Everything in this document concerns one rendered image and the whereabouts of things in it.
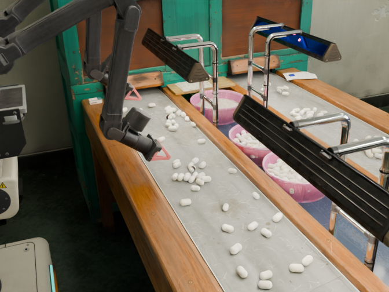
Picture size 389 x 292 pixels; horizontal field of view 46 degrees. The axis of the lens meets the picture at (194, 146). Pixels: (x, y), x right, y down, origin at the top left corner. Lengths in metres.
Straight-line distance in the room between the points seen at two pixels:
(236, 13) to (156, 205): 1.37
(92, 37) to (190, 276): 1.04
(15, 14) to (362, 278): 1.38
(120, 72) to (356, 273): 0.86
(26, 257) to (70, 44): 0.98
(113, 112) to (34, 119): 1.87
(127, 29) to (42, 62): 1.86
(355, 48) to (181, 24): 1.99
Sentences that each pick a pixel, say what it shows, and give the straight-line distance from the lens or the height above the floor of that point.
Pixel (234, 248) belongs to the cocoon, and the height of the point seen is 0.76.
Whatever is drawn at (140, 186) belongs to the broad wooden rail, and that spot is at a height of 0.76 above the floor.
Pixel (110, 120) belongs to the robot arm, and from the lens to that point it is 1.48.
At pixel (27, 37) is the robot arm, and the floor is 1.28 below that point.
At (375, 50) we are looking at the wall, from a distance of 4.20.
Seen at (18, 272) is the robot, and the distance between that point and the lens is 2.08.
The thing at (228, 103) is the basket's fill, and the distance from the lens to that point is 2.30.
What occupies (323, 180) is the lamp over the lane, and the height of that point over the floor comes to 1.07.
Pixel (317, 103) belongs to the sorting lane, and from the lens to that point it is 2.30.
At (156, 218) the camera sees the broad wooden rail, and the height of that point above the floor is 0.76.
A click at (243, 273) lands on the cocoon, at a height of 0.76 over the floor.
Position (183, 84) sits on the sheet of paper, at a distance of 2.42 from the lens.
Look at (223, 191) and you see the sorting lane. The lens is 1.54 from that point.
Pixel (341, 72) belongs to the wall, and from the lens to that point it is 4.04.
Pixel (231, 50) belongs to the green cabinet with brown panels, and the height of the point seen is 0.90.
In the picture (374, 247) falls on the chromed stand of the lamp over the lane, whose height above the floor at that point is 0.82.
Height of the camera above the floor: 1.56
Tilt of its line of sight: 26 degrees down
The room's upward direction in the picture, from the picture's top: 2 degrees counter-clockwise
